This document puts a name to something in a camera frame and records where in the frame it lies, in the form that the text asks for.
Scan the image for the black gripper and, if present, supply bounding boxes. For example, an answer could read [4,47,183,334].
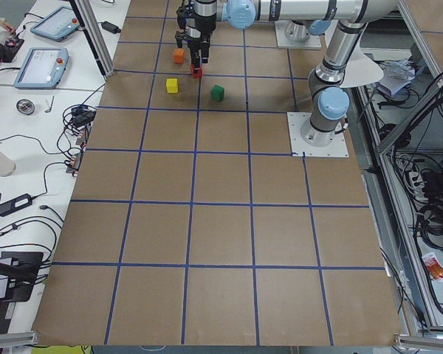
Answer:
[186,0,217,70]

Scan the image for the red wooden block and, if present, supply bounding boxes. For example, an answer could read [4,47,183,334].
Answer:
[190,65,203,78]

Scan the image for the orange wooden block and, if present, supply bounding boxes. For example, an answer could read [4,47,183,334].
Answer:
[173,48,185,64]

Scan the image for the yellow wooden block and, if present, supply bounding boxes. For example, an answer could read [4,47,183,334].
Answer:
[165,77,179,94]

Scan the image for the green wooden block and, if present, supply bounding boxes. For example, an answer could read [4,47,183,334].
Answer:
[210,85,225,102]

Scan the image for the small black adapter top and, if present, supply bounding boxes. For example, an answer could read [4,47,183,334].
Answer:
[100,21,121,34]

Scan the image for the far teach pendant tablet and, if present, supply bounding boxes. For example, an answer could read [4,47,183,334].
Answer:
[30,6,80,42]

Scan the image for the teach pendant tablet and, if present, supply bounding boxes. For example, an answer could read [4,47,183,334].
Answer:
[13,47,69,89]
[30,6,80,42]

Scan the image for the near teach pendant tablet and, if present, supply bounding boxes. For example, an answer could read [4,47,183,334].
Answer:
[13,47,69,89]

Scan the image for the silver allen key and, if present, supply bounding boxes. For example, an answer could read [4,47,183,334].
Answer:
[44,96,55,114]

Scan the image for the brown paper mat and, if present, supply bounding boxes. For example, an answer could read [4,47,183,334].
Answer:
[33,1,401,346]

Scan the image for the round metal tin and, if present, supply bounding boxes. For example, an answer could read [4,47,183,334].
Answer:
[16,99,35,115]

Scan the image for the black red joystick box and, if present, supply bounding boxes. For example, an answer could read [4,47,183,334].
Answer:
[0,37,24,63]

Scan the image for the black power adapter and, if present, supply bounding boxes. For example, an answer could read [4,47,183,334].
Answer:
[0,193,33,217]

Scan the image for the white power strip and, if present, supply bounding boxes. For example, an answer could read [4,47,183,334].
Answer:
[405,166,428,203]

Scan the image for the black monitor stand base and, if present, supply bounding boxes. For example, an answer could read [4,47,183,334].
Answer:
[0,251,44,302]

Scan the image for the red snack packet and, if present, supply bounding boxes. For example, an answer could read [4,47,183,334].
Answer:
[422,252,443,282]

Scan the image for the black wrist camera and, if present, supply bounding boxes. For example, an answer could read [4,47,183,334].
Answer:
[175,1,193,49]

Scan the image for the aluminium frame post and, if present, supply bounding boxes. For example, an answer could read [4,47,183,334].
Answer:
[69,0,114,77]

